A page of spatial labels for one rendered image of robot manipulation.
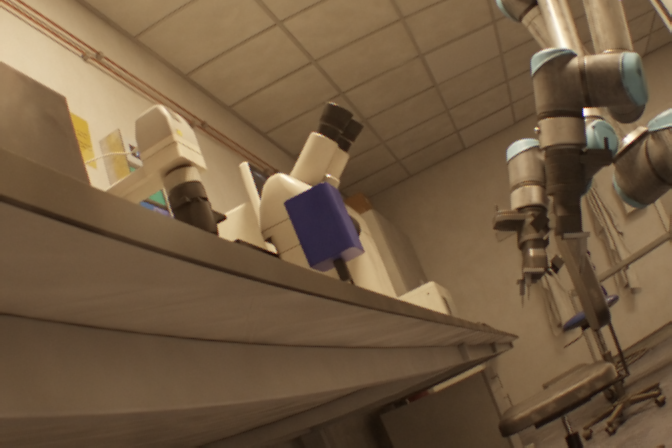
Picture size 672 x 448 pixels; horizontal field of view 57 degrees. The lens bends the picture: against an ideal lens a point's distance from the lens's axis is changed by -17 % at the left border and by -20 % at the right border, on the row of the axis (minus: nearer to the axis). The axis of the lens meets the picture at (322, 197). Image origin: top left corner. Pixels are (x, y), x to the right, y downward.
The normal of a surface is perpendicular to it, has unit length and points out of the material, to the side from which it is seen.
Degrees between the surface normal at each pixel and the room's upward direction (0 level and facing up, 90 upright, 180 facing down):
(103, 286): 180
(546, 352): 90
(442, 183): 90
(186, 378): 90
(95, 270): 180
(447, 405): 90
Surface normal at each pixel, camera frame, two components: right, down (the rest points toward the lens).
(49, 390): 0.88, -0.44
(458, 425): -0.29, -0.20
